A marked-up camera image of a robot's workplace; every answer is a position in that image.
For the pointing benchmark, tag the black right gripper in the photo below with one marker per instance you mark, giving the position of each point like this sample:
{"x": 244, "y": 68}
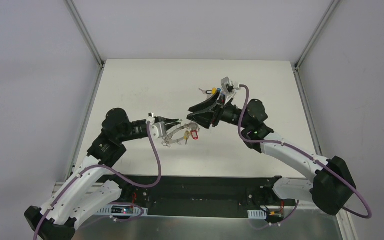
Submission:
{"x": 216, "y": 110}

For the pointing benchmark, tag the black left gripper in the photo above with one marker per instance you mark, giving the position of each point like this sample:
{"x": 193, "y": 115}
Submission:
{"x": 160, "y": 119}

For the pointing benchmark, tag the silver metal ring disc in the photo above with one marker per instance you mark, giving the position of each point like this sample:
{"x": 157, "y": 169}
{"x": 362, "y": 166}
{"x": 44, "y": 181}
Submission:
{"x": 176, "y": 136}

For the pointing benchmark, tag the red key tag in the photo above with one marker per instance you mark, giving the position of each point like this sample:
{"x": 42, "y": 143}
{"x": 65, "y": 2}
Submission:
{"x": 194, "y": 134}

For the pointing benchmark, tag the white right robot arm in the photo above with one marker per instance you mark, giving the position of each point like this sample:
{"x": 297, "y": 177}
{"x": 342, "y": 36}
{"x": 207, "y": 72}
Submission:
{"x": 328, "y": 184}

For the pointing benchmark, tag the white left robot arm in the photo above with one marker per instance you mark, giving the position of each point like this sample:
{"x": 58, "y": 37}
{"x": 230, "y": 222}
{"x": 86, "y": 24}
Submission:
{"x": 95, "y": 183}

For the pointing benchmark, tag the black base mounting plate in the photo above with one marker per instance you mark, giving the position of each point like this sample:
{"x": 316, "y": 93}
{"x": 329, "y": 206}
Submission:
{"x": 195, "y": 195}

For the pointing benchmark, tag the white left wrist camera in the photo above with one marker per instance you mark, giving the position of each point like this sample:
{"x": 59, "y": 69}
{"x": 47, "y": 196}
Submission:
{"x": 157, "y": 130}

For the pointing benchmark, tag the aluminium frame rail front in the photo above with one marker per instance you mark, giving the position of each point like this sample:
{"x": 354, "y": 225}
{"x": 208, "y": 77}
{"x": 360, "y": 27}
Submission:
{"x": 195, "y": 198}

